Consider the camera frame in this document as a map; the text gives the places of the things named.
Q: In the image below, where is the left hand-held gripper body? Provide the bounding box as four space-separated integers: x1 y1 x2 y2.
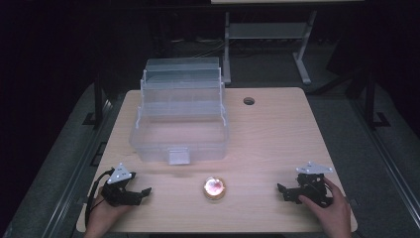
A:
100 162 142 207

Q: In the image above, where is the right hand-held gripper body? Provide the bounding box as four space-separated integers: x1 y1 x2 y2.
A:
282 161 334 208

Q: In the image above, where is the small round clear-lidded container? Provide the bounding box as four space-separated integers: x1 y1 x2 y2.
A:
202 176 227 201

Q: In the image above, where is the clear plastic storage box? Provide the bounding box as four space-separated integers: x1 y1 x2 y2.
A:
129 57 231 166

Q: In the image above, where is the person's right hand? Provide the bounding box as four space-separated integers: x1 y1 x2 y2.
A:
297 177 353 238

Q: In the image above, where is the person's left hand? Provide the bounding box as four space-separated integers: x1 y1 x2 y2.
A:
83 193 134 238

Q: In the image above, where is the black metal stand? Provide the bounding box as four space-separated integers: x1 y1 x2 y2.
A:
365 70 391 130
82 70 108 128

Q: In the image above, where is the grey metal stand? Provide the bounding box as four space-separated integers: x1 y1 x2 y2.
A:
221 9 318 85

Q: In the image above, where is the black cable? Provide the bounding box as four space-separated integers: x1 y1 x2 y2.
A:
84 168 116 228

